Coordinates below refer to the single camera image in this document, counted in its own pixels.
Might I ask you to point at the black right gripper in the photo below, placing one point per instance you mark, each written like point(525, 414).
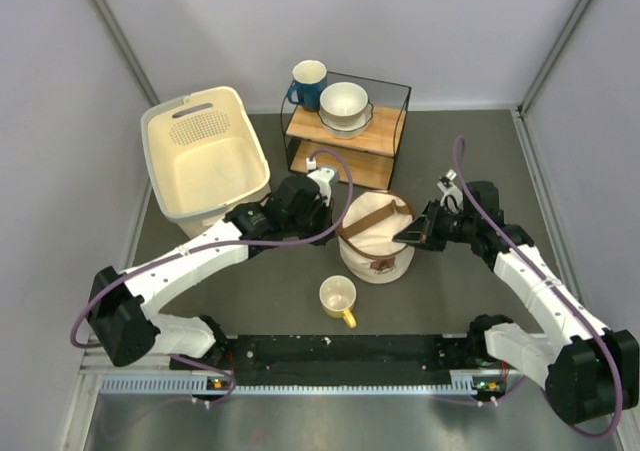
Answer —
point(418, 231)

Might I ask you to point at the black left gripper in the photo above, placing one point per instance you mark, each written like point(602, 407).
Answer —
point(325, 224)

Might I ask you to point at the cream round laundry bag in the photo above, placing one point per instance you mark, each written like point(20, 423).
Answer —
point(366, 235)

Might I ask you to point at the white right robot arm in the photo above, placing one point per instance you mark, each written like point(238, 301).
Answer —
point(585, 369)

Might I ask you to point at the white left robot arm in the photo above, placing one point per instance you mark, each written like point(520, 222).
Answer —
point(127, 318)

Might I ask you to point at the cream plastic laundry basket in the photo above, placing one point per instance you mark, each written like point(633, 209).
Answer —
point(203, 157)

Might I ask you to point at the white scalloped plate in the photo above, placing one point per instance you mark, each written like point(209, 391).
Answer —
point(352, 129)

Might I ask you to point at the yellow ceramic mug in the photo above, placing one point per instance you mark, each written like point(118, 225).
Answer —
point(338, 295)

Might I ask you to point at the white ceramic bowl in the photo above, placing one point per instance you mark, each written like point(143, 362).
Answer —
point(343, 103)

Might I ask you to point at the blue ceramic mug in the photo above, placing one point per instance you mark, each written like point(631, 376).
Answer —
point(309, 81)

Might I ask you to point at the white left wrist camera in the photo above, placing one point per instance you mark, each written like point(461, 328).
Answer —
point(324, 177)

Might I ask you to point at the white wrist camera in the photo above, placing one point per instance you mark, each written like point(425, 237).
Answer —
point(446, 184)
point(324, 177)

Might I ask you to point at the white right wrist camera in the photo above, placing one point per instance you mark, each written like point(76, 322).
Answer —
point(446, 184)

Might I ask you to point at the black wire wooden shelf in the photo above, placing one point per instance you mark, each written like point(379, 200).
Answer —
point(369, 142)

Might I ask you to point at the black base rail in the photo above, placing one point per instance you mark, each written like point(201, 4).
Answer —
point(348, 359)

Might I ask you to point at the grey slotted cable duct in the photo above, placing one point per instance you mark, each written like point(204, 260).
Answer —
point(201, 385)

